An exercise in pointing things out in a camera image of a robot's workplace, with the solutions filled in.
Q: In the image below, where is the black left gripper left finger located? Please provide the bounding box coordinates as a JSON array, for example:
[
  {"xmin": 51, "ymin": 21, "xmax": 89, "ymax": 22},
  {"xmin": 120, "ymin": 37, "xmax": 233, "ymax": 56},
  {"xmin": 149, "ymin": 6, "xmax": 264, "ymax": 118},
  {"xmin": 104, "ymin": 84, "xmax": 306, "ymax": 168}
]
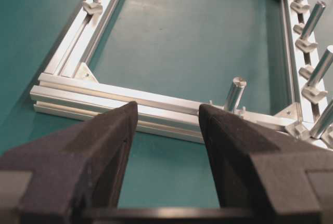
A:
[{"xmin": 1, "ymin": 101, "xmax": 138, "ymax": 223}]

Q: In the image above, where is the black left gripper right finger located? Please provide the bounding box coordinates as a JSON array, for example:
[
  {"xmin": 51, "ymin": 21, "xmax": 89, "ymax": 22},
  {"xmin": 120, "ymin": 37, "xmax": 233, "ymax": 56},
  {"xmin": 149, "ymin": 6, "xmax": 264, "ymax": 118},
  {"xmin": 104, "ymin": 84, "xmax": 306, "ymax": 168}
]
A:
[{"xmin": 199, "ymin": 104, "xmax": 332, "ymax": 223}]

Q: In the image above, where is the metal pin near corner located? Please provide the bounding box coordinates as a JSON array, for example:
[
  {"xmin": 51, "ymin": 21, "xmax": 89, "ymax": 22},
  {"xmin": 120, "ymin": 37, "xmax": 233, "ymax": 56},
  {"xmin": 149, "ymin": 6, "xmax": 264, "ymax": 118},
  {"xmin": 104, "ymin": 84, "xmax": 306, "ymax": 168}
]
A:
[{"xmin": 310, "ymin": 100, "xmax": 332, "ymax": 139}]

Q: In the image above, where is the metal pin top middle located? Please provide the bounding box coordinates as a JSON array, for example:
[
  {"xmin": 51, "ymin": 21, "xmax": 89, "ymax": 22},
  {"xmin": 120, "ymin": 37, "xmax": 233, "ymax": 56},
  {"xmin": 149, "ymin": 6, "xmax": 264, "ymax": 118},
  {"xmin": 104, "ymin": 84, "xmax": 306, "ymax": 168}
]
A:
[{"xmin": 224, "ymin": 76, "xmax": 247, "ymax": 113}]

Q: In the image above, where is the metal pin left upper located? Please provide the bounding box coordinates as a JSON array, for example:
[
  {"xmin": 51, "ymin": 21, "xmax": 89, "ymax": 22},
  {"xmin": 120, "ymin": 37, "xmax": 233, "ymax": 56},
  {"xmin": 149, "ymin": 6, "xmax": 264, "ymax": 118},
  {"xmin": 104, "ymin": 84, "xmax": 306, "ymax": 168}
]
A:
[{"xmin": 307, "ymin": 45, "xmax": 332, "ymax": 87}]

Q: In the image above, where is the metal pin left lower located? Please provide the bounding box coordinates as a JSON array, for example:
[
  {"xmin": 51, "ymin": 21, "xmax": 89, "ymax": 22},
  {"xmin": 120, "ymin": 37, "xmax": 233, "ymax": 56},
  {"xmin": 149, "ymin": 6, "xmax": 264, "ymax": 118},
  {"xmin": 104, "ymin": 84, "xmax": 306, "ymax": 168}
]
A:
[{"xmin": 300, "ymin": 1, "xmax": 326, "ymax": 40}]

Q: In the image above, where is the aluminium extrusion square frame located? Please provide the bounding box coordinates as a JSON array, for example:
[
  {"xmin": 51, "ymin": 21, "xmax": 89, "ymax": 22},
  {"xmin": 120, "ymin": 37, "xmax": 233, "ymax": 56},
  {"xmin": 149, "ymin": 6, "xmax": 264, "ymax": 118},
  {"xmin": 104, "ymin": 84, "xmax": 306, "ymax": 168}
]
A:
[{"xmin": 30, "ymin": 0, "xmax": 332, "ymax": 149}]

